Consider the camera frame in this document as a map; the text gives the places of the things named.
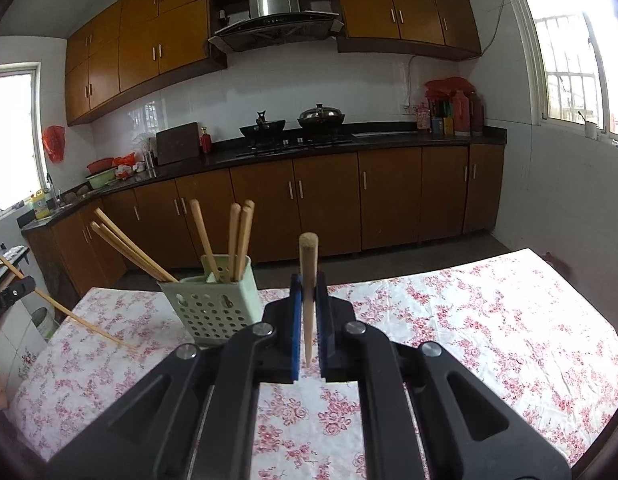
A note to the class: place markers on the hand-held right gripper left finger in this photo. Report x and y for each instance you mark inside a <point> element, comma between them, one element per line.
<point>295,330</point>

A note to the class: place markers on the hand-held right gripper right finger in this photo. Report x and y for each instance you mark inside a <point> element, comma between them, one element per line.
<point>323,330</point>

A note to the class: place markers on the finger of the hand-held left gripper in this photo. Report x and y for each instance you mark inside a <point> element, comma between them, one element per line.
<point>19,291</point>

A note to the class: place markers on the green perforated utensil holder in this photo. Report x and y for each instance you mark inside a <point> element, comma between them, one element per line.
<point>209,310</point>

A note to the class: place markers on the yellow detergent bottle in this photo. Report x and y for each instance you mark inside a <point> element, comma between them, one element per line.
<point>43,206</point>

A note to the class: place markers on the sink faucet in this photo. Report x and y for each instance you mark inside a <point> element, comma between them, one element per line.
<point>54,192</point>

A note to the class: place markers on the green and white basin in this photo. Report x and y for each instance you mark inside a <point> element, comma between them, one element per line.
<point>101,180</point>

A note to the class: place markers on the floral tablecloth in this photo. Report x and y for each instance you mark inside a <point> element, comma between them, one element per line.
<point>464,320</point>

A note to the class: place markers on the window beside sink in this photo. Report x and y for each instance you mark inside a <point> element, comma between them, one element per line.
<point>14,145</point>

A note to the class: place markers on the red basin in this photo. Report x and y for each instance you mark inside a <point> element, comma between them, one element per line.
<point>100,165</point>

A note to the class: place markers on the wooden base cabinets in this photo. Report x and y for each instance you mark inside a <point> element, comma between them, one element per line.
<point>389,195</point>

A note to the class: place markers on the hanging red plastic bag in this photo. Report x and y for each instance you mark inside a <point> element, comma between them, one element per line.
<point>54,144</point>

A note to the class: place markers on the orange plastic bag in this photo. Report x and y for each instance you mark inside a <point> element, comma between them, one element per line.
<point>125,165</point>

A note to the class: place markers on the black gas stove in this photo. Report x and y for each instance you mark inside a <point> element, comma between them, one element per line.
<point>309,144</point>

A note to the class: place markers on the white plastic bag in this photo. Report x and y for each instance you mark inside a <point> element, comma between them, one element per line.
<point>145,144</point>

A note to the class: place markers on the black wok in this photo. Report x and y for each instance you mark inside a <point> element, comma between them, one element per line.
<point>261,130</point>

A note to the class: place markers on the red bottle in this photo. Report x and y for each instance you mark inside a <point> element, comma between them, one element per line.
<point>206,142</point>

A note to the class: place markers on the lidded metal pot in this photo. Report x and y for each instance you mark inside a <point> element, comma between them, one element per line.
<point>320,116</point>

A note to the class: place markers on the dark brown cutting board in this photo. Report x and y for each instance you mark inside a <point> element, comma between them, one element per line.
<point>178,144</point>

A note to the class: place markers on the black kitchen countertop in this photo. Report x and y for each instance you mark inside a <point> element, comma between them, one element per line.
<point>439,137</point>

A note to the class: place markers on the row of condiment bottles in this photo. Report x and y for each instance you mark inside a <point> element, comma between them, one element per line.
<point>459,115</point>

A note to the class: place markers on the red bag behind bottles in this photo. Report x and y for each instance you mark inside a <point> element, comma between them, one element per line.
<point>446,86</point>

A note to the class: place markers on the white mug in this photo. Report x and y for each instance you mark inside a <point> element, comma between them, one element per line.
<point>590,131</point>

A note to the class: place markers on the barred window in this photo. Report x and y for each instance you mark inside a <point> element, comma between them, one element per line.
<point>564,50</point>

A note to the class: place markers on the wall socket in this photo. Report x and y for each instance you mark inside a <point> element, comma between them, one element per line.
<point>407,108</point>

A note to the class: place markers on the wooden wall cabinets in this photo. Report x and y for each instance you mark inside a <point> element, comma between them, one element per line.
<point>414,10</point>
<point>139,50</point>

